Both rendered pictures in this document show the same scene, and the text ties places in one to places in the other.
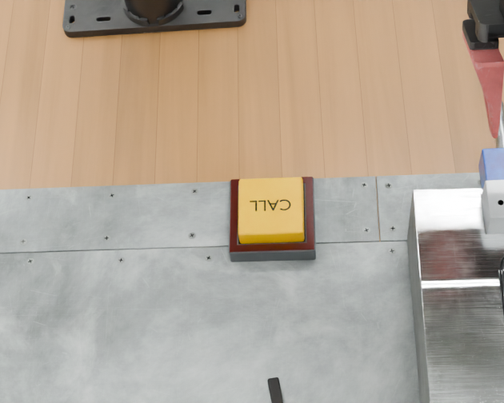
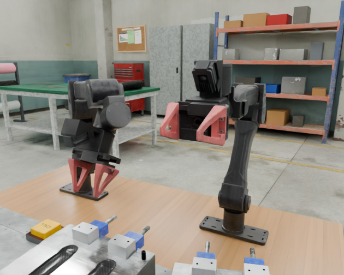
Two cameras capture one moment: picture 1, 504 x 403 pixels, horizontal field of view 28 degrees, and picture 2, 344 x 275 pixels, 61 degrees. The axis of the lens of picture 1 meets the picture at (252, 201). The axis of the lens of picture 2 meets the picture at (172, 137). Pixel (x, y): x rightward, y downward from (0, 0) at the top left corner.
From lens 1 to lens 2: 0.72 m
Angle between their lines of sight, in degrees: 47
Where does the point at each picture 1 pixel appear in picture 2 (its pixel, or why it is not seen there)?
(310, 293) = not seen: hidden behind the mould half
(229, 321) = (6, 251)
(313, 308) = not seen: hidden behind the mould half
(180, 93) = (66, 207)
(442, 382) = (11, 266)
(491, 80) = (71, 165)
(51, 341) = not seen: outside the picture
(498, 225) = (74, 234)
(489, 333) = (40, 260)
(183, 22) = (83, 195)
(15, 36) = (50, 187)
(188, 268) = (16, 237)
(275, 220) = (42, 228)
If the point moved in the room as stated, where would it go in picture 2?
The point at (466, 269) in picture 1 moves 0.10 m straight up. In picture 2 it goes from (55, 243) to (51, 204)
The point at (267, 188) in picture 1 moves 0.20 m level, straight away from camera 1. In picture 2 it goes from (50, 222) to (92, 195)
